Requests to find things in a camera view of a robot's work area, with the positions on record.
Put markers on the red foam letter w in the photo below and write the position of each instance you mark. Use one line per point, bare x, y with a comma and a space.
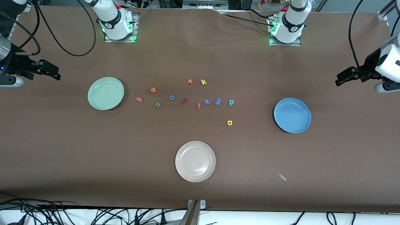
139, 100

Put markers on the green foam letter n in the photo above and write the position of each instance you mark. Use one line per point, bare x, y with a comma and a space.
155, 105

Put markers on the orange flowers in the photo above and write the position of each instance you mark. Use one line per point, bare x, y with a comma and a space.
262, 3

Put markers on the small grey tape scrap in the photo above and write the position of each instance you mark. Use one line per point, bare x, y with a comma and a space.
282, 177

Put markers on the metal table edge bracket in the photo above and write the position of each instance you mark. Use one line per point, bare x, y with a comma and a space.
192, 215

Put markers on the grey metal box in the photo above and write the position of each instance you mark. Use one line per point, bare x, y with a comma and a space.
204, 4

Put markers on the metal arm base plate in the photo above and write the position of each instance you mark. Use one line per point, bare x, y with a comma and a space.
293, 44
135, 28

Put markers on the green plate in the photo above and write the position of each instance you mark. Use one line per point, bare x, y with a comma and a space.
105, 93

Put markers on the brown table cover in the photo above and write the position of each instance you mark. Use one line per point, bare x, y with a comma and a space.
200, 56

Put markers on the blue plate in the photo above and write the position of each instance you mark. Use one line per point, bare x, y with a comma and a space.
292, 115

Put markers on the beige plate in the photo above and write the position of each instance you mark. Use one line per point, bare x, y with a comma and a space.
195, 161

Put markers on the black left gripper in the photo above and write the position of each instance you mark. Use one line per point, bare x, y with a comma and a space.
369, 65

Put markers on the lavender foam letter m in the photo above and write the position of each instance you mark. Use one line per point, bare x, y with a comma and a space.
220, 101

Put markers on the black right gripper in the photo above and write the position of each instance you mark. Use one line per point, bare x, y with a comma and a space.
16, 63

